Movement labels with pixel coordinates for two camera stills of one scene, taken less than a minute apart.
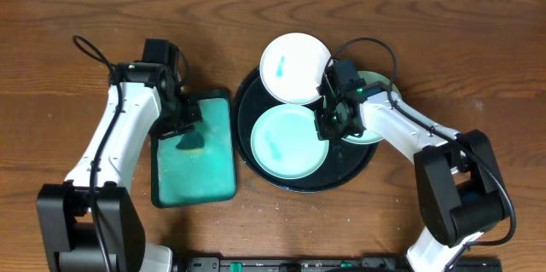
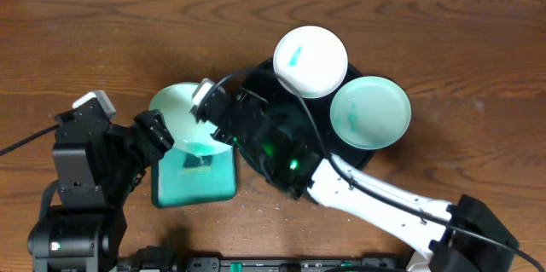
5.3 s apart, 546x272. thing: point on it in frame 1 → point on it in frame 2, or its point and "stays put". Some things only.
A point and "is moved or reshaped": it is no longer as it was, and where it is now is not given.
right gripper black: (324, 130) → (246, 95)
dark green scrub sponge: (192, 140) → (192, 160)
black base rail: (325, 263) stays put
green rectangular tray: (185, 176) stays put
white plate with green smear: (292, 67) is moved or reshaped
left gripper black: (180, 123) → (153, 131)
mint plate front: (285, 144) is moved or reshaped
